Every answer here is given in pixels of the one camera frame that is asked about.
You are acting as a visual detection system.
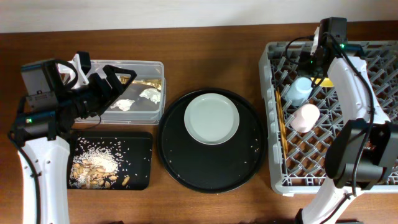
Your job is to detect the light blue plastic cup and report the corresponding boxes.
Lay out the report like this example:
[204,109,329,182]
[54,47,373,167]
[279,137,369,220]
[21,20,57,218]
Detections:
[284,77,313,107]

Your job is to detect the gold snack wrapper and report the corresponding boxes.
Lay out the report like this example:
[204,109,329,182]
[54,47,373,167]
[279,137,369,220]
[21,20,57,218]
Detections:
[119,76,162,91]

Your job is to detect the wooden chopstick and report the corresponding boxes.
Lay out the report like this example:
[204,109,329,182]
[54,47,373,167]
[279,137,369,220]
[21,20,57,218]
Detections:
[275,90,287,160]
[277,89,288,161]

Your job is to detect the pink plastic cup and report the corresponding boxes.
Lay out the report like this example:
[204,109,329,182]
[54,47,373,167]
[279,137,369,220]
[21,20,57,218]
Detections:
[290,103,320,133]

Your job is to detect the nut and rice food scraps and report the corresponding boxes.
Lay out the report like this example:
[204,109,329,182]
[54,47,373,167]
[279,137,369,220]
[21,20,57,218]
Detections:
[68,136,150,190]

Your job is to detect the yellow bowl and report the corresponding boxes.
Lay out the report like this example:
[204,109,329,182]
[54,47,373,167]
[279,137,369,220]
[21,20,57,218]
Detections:
[311,78,334,88]

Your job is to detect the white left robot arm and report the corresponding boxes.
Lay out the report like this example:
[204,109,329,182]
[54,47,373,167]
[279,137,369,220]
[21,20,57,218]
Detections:
[7,59,137,223]

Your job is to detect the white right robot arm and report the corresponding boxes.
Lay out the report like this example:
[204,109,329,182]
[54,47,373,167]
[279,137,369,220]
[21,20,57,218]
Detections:
[295,17,397,223]

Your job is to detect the clear plastic waste bin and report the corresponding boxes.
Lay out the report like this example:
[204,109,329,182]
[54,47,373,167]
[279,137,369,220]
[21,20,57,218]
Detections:
[75,60,166,125]

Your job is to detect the grey dishwasher rack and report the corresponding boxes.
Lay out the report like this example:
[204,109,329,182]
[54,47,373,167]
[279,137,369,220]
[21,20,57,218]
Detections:
[259,40,397,196]

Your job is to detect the crumpled white tissue left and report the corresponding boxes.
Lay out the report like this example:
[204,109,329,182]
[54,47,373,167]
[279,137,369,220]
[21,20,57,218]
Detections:
[109,99,135,111]

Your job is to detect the crumpled white tissue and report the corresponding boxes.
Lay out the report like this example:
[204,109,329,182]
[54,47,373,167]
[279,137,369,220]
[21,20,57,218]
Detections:
[109,99,135,111]
[139,88,161,104]

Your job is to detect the crumpled white tissue right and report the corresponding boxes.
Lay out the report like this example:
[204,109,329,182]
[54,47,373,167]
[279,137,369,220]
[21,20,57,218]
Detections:
[139,88,161,104]

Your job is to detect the black rectangular tray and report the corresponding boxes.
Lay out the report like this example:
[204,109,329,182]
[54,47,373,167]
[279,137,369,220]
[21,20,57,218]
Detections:
[67,130,154,191]

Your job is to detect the light grey round plate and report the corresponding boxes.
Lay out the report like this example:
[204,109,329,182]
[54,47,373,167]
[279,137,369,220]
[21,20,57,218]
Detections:
[183,93,240,146]

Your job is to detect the round black tray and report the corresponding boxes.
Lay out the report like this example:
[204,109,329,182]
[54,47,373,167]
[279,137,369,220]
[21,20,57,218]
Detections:
[157,88,268,194]

